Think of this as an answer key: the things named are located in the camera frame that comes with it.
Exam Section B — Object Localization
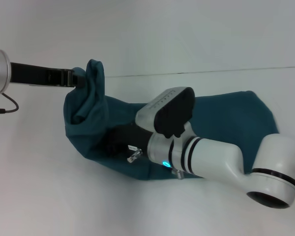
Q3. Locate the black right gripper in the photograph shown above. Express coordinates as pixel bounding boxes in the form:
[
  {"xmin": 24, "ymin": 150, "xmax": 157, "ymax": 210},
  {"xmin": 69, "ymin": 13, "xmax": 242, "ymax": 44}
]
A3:
[{"xmin": 105, "ymin": 125, "xmax": 154, "ymax": 158}]

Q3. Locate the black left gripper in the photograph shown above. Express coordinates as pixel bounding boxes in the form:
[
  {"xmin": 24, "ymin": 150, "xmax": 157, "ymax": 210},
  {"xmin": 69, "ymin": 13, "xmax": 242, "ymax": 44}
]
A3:
[{"xmin": 9, "ymin": 61, "xmax": 86, "ymax": 89}]

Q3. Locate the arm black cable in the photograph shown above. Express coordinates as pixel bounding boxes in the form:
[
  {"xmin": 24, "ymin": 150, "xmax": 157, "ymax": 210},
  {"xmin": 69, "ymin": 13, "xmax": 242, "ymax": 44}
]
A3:
[
  {"xmin": 0, "ymin": 92, "xmax": 20, "ymax": 115},
  {"xmin": 126, "ymin": 147, "xmax": 184, "ymax": 180}
]

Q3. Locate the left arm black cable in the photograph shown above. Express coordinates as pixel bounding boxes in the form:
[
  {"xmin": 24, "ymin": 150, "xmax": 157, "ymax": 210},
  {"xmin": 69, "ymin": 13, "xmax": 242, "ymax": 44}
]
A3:
[{"xmin": 0, "ymin": 92, "xmax": 20, "ymax": 115}]

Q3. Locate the teal blue printed t-shirt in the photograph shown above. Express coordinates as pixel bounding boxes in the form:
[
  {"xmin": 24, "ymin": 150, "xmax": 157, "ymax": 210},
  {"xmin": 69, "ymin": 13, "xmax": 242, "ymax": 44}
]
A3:
[{"xmin": 63, "ymin": 59, "xmax": 281, "ymax": 182}]

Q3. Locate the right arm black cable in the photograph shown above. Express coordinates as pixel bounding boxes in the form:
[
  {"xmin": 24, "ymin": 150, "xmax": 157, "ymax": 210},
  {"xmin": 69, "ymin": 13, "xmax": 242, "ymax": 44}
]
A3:
[{"xmin": 126, "ymin": 147, "xmax": 184, "ymax": 180}]

